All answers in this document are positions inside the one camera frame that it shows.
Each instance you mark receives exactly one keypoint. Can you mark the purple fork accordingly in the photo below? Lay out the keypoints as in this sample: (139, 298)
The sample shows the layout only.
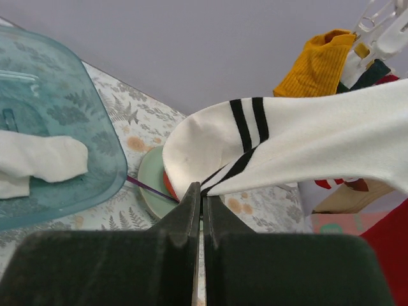
(144, 186)

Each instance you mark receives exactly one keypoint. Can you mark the yellow sock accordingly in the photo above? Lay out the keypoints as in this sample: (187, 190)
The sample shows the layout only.
(318, 68)

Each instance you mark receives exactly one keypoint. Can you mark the white clip hanger rack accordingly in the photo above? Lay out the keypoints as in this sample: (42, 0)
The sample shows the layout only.
(380, 33)

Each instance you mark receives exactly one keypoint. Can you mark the plain white sock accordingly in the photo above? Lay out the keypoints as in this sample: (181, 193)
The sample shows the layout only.
(52, 159)

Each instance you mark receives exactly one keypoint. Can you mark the orange saucer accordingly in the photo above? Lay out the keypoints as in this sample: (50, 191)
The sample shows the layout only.
(169, 187)

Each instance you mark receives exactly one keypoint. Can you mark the white sock black stripes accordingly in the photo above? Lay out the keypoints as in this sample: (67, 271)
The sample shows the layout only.
(250, 143)

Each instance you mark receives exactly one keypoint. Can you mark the teal plastic basin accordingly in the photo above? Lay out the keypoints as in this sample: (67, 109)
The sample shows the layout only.
(46, 91)

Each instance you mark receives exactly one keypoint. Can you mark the beige brown striped sock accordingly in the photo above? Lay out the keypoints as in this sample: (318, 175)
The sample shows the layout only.
(342, 200)

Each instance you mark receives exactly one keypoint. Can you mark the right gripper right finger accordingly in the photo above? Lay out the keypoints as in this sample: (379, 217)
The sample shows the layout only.
(243, 267)

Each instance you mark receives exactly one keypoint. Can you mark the red sock white pattern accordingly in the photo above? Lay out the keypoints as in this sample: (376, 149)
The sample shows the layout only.
(388, 238)

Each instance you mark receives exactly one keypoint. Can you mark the light green plate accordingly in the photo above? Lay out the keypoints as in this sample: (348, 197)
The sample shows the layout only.
(150, 173)

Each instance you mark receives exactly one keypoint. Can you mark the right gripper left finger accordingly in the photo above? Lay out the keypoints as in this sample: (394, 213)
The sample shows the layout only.
(157, 266)

